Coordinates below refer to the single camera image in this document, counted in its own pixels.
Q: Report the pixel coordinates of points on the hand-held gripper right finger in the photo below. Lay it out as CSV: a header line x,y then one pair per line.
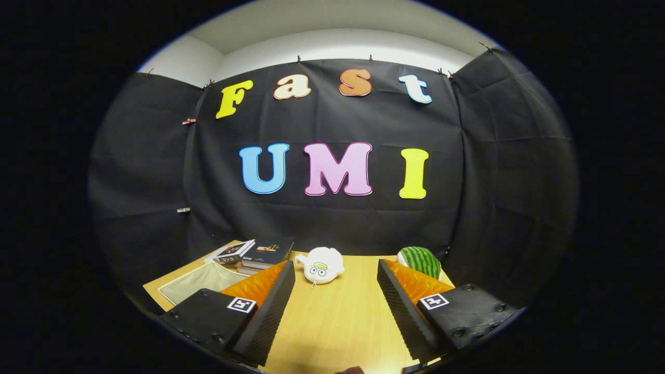
x,y
402,311

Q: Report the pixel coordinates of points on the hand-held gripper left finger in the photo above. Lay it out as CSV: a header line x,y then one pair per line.
x,y
267,311

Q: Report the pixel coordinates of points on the grey fabric storage box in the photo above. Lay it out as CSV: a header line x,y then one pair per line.
x,y
202,283

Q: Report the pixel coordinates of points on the brown book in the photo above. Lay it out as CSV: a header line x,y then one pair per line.
x,y
248,270

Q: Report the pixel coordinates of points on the watermelon plush toy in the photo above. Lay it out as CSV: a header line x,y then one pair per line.
x,y
422,259

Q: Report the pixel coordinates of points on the dark cover book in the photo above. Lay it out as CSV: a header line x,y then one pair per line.
x,y
270,250

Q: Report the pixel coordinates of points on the white cover book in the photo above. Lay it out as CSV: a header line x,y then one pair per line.
x,y
231,252

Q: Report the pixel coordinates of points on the white plush toy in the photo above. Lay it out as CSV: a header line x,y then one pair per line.
x,y
321,266

